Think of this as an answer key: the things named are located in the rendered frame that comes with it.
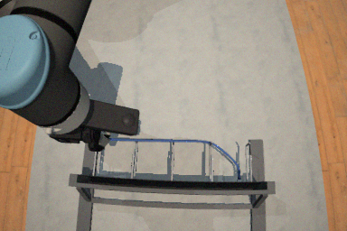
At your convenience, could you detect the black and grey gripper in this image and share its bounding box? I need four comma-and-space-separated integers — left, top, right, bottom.
49, 127, 111, 152

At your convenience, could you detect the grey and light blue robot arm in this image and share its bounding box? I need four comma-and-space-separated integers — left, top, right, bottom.
0, 0, 139, 136

